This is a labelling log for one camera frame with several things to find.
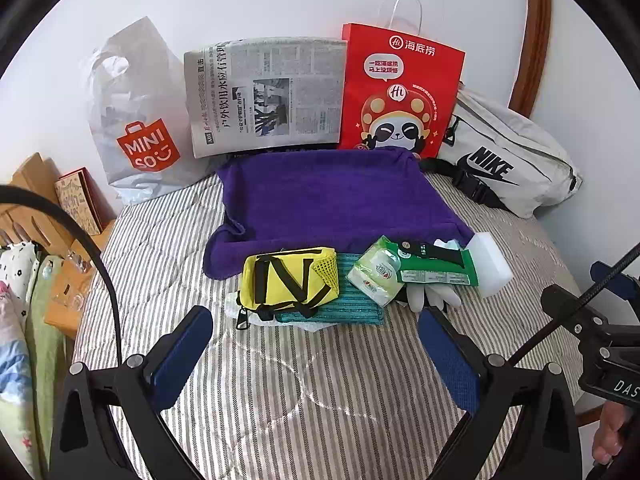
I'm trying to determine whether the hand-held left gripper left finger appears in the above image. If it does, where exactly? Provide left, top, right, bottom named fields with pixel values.
left=50, top=305, right=213, bottom=480

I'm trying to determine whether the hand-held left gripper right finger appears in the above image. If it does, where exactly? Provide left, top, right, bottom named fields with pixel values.
left=417, top=307, right=583, bottom=480

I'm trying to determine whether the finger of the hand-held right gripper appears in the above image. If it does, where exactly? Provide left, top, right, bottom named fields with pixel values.
left=541, top=284, right=609, bottom=345
left=589, top=260, right=640, bottom=307

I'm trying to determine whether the white glove mint cuff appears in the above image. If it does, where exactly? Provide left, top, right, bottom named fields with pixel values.
left=405, top=282, right=463, bottom=313

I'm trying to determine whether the white sponge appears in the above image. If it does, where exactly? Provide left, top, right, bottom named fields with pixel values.
left=465, top=231, right=513, bottom=301

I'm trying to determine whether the green wet wipe packet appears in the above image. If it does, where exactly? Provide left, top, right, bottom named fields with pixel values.
left=385, top=240, right=480, bottom=287

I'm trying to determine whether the teal striped cloth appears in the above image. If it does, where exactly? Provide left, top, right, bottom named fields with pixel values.
left=277, top=252, right=386, bottom=326

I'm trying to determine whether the black buckle watch strap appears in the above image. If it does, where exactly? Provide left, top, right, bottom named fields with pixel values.
left=397, top=241, right=436, bottom=257

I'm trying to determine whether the light green tissue pack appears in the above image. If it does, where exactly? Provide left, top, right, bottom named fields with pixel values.
left=346, top=236, right=406, bottom=307

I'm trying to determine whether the yellow pouch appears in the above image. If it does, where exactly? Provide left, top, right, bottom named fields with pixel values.
left=235, top=246, right=342, bottom=331

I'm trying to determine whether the purple towel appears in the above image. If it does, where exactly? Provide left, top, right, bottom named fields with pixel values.
left=202, top=147, right=476, bottom=281

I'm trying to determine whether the person's right hand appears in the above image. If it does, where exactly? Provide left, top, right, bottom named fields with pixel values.
left=591, top=401, right=640, bottom=466

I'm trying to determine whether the striped bed blanket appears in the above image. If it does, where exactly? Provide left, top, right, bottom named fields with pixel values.
left=65, top=160, right=591, bottom=480

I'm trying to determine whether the floral bedding cloth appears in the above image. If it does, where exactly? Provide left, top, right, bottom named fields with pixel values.
left=0, top=240, right=68, bottom=480

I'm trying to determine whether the white waist bag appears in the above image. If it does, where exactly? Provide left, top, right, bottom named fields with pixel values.
left=420, top=82, right=583, bottom=220

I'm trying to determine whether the brown patterned book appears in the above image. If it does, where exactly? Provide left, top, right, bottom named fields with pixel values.
left=54, top=167, right=106, bottom=236

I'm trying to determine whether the wooden bedside furniture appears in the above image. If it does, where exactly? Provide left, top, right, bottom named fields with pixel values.
left=0, top=152, right=118, bottom=333

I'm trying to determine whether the wooden headboard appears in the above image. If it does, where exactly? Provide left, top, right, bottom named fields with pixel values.
left=509, top=0, right=553, bottom=117

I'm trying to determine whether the white plastic shopping bag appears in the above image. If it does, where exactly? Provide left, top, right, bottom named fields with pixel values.
left=82, top=16, right=221, bottom=206

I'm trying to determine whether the red paper bag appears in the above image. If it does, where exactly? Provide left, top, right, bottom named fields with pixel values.
left=339, top=0, right=466, bottom=158

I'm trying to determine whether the folded newspaper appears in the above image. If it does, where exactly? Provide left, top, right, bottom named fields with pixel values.
left=182, top=36, right=348, bottom=160

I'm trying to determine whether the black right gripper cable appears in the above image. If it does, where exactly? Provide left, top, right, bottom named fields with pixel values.
left=507, top=242, right=640, bottom=368

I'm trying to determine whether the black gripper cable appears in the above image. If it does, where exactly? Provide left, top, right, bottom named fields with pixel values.
left=0, top=185, right=123, bottom=368
left=507, top=242, right=640, bottom=368

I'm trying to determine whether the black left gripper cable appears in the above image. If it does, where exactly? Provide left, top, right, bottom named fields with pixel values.
left=0, top=185, right=123, bottom=368

